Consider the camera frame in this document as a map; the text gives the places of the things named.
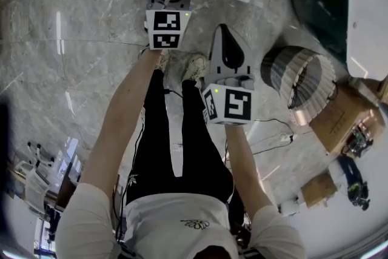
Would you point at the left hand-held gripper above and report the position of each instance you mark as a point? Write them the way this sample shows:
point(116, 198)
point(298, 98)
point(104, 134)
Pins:
point(166, 28)

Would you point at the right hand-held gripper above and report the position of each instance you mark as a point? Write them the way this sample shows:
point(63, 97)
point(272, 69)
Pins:
point(233, 103)

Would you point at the person's right forearm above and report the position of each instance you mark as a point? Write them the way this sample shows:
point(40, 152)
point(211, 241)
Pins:
point(245, 160)

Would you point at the person's left forearm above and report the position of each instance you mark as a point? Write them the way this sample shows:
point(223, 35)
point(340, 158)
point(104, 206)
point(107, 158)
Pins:
point(121, 118)

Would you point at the person's right hand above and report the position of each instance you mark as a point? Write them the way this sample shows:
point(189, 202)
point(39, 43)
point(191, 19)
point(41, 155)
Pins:
point(235, 81)

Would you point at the person's right white shoe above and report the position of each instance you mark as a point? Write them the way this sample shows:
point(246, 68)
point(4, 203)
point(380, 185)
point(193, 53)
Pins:
point(195, 68)

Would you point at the person's white shoe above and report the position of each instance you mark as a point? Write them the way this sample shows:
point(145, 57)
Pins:
point(195, 68)
point(163, 59)

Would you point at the person's left white shoe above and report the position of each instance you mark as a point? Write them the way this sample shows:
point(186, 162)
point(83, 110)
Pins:
point(163, 59)

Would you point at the ribbed white waste bin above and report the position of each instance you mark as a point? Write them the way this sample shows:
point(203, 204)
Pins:
point(298, 83)

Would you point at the dark green round basin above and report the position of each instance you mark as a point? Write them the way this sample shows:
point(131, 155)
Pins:
point(318, 0)

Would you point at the white power strip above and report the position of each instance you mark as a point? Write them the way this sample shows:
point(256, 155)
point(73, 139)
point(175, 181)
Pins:
point(288, 138)

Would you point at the person's black trousers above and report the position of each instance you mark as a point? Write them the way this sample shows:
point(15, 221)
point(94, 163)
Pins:
point(194, 166)

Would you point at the large brown cardboard box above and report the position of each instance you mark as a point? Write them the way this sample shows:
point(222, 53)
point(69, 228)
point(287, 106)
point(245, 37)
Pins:
point(339, 118)

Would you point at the white cabinet panel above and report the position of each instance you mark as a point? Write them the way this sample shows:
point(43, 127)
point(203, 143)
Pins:
point(365, 9)

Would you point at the green circuit board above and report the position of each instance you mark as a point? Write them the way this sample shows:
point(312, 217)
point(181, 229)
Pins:
point(360, 136)

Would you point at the small brown cardboard box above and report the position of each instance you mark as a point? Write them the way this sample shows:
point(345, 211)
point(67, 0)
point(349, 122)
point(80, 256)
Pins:
point(319, 189)

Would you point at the small white round device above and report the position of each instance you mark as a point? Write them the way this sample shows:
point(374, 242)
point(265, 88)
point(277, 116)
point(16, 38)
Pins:
point(289, 207)

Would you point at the black and green device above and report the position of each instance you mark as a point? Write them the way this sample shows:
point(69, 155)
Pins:
point(356, 183)

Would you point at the person's white shirt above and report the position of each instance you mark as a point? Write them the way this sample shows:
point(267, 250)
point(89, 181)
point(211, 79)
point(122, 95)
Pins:
point(169, 227)

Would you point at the white office chair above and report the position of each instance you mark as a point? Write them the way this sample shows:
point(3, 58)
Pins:
point(34, 179)

